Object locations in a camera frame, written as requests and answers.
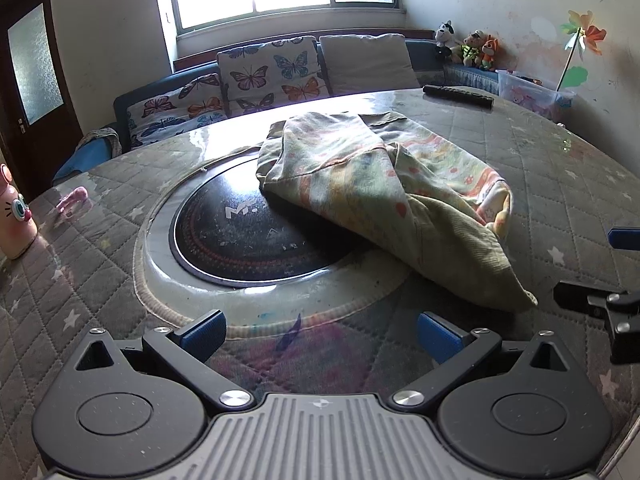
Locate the long butterfly print cushion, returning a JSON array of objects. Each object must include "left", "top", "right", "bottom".
[{"left": 125, "top": 72, "right": 231, "bottom": 151}]

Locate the square butterfly print cushion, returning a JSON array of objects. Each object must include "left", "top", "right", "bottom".
[{"left": 216, "top": 36, "right": 333, "bottom": 116}]

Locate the black and white plush toy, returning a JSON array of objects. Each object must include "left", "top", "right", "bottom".
[{"left": 434, "top": 20, "right": 463, "bottom": 61}]

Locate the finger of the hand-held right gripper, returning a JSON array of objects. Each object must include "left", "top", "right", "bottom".
[
  {"left": 554, "top": 281, "right": 640, "bottom": 366},
  {"left": 607, "top": 227, "right": 640, "bottom": 250}
]

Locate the orange fox plush toy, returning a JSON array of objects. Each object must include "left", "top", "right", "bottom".
[{"left": 479, "top": 35, "right": 502, "bottom": 72}]

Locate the colourful pinwheel toy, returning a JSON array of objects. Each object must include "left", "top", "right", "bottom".
[{"left": 556, "top": 9, "right": 607, "bottom": 92}]

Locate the blue cloth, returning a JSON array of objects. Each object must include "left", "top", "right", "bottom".
[{"left": 52, "top": 127, "right": 123, "bottom": 183}]

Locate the clear plastic storage box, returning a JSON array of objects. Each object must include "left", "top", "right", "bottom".
[{"left": 496, "top": 69, "right": 576, "bottom": 122}]

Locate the dark wooden door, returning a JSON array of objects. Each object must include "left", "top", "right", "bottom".
[{"left": 0, "top": 0, "right": 83, "bottom": 176}]

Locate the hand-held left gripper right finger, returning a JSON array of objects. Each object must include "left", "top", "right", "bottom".
[{"left": 391, "top": 311, "right": 571, "bottom": 411}]

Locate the plain grey cushion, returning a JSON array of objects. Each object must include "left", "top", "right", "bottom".
[{"left": 319, "top": 33, "right": 421, "bottom": 97}]

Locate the patterned yellow green garment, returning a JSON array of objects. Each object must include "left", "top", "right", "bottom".
[{"left": 256, "top": 110, "right": 538, "bottom": 313}]

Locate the pink scrunchie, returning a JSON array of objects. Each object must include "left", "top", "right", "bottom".
[{"left": 56, "top": 186, "right": 90, "bottom": 215}]

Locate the round black induction cooktop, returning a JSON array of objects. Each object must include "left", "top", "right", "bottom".
[{"left": 169, "top": 155, "right": 381, "bottom": 289}]

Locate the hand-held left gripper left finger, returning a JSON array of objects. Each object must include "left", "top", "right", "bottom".
[{"left": 74, "top": 309, "right": 255, "bottom": 411}]

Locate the pink cat face bottle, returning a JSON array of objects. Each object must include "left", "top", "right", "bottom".
[{"left": 0, "top": 162, "right": 38, "bottom": 261}]

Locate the blue sofa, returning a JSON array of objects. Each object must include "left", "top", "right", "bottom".
[{"left": 52, "top": 35, "right": 506, "bottom": 186}]

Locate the black remote control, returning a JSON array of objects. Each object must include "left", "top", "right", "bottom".
[{"left": 422, "top": 85, "right": 495, "bottom": 109}]

